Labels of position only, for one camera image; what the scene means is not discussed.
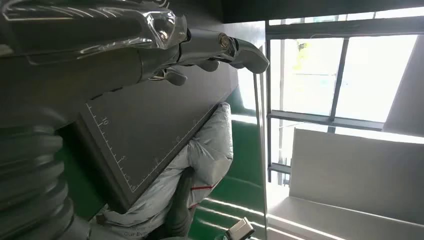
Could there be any plastic package with red print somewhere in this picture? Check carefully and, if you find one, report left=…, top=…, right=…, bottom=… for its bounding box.
left=96, top=101, right=234, bottom=240

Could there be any grey delivery box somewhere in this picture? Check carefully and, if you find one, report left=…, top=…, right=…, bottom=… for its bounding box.
left=266, top=127, right=424, bottom=240

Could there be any ribbed grey left arm sleeve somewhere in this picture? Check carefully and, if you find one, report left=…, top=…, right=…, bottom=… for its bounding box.
left=0, top=125, right=91, bottom=240

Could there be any small white device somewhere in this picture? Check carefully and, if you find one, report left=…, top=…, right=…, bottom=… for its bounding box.
left=225, top=216, right=256, bottom=240

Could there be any silver conveyor side rail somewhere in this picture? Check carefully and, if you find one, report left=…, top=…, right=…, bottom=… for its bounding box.
left=252, top=46, right=270, bottom=240

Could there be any dark window frame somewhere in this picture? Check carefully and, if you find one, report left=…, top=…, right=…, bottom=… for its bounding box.
left=264, top=14, right=424, bottom=184

